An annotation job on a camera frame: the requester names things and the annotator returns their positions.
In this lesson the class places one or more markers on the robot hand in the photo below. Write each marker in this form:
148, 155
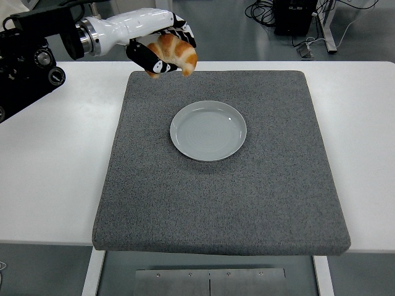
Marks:
132, 23

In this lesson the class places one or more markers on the golden brown croissant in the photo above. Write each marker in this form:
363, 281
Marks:
176, 49

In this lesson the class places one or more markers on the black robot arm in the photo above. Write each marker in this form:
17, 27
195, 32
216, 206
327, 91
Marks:
24, 77

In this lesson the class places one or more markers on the pale grey round plate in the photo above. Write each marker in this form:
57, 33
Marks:
208, 131

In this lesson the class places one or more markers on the black computer case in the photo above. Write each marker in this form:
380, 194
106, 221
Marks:
294, 17

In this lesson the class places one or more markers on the grey floor box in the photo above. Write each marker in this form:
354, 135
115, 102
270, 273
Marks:
305, 51

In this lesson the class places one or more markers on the white desk leg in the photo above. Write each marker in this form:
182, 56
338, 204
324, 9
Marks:
327, 27

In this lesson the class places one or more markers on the grey felt mat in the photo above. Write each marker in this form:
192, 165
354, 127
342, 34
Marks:
234, 197

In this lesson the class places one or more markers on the white table leg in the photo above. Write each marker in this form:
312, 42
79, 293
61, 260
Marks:
324, 277
92, 274

